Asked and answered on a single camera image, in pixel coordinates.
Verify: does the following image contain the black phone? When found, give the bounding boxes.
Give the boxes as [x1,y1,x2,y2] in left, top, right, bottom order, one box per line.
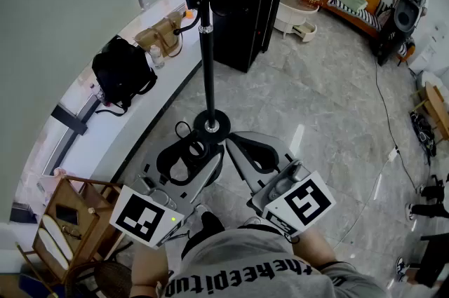
[55,204,80,226]

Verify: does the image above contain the blue bag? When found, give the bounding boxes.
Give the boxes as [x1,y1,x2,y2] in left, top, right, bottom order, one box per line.
[19,271,59,298]

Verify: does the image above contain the person's right leg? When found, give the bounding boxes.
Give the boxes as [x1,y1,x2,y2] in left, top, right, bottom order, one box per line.
[238,222,294,238]

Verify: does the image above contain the white window ledge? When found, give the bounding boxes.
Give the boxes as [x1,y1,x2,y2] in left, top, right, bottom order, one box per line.
[58,0,203,182]

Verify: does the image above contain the black patterned bag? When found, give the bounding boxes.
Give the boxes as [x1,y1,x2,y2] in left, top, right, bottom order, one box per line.
[409,110,438,157]

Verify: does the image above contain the white round side table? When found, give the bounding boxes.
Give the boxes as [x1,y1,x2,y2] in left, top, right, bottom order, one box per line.
[273,0,320,43]

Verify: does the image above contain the striped blanket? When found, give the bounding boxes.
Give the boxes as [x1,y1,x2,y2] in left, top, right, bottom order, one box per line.
[328,0,391,32]

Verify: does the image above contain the small pink capped bottle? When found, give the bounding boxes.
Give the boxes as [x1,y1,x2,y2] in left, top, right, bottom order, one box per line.
[90,82,106,104]

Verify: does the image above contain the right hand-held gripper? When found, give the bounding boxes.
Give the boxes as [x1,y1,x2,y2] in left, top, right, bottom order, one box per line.
[226,130,337,238]

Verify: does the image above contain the wooden chair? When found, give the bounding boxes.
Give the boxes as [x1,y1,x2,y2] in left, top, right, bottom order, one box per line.
[15,175,123,287]

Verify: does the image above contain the person's left leg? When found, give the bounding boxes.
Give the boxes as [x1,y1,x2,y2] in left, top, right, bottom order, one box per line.
[180,211,225,259]

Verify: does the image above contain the small wooden table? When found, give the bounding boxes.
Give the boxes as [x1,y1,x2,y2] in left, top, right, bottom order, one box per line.
[415,81,449,142]

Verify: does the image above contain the black window frame bar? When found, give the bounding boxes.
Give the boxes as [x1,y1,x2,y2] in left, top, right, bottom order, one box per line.
[51,96,101,136]

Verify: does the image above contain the person's right forearm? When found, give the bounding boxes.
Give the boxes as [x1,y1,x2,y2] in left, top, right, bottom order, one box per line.
[290,226,351,269]

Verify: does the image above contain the pink bag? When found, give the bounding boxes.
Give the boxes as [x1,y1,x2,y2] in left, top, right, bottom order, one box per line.
[52,166,76,182]

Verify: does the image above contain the eyeglasses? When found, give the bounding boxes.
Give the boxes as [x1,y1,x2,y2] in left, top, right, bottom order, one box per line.
[61,225,83,241]

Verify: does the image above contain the person's leg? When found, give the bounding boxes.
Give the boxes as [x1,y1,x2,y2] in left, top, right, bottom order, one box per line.
[180,211,225,259]
[238,222,294,238]

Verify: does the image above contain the black hanging garment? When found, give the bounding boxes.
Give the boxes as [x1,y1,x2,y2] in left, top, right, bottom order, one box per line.
[212,0,288,74]

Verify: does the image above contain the black floor cable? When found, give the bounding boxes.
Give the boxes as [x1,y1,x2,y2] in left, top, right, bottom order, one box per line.
[373,56,420,191]

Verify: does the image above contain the person's grey printed shirt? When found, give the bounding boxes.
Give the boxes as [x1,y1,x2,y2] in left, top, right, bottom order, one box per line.
[159,228,390,298]

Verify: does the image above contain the beige tote bag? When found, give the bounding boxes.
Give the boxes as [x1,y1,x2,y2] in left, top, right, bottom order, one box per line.
[135,11,184,59]

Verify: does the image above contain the wicker stool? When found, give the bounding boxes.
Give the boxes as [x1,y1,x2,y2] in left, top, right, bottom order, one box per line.
[65,261,133,298]

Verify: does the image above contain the white low cabinet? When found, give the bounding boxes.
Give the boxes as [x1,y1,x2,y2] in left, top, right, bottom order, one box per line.
[408,21,449,75]

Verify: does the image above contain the clear plastic bottle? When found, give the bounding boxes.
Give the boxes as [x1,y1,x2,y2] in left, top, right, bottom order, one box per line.
[149,43,166,70]

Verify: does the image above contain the black coat rack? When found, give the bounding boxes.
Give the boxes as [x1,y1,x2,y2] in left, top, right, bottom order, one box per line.
[173,0,232,145]

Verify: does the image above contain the white fluffy cushion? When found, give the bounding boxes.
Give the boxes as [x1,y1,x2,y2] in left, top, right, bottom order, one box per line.
[417,70,449,97]

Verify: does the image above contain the orange sofa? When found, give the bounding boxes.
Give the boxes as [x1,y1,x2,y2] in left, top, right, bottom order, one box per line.
[321,0,394,41]

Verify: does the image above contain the person's left shoe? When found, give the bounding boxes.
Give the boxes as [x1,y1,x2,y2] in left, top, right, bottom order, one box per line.
[185,203,213,226]

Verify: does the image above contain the black backpack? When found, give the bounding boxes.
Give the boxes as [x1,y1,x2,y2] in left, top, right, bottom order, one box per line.
[91,35,159,117]

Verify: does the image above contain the white oval pad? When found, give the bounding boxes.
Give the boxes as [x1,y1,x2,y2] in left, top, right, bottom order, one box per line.
[41,214,74,262]
[36,226,70,271]

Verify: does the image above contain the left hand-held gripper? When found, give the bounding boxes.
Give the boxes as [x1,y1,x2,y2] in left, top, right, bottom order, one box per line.
[109,135,225,250]

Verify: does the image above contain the grey and black round device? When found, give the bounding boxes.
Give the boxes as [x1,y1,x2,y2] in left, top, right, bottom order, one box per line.
[392,0,428,34]

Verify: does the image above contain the person's left forearm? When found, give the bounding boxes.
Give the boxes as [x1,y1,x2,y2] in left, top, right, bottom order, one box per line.
[129,240,170,298]

